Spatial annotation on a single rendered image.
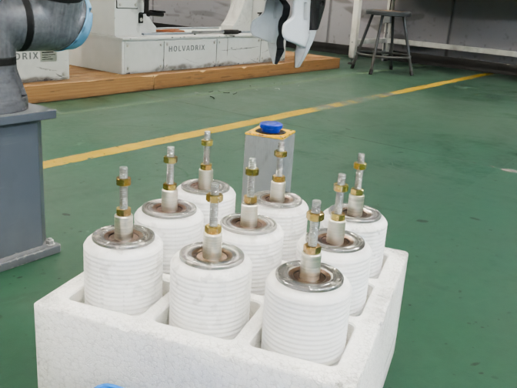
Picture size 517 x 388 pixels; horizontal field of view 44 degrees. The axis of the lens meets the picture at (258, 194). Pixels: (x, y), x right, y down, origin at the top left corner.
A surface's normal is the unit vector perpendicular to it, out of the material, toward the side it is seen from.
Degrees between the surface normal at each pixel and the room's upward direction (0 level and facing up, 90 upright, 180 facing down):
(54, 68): 90
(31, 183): 90
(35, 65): 90
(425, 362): 0
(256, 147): 90
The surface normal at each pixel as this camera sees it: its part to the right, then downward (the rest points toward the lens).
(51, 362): -0.35, 0.27
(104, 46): -0.59, 0.21
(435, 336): 0.07, -0.95
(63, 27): 0.67, 0.55
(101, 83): 0.80, 0.23
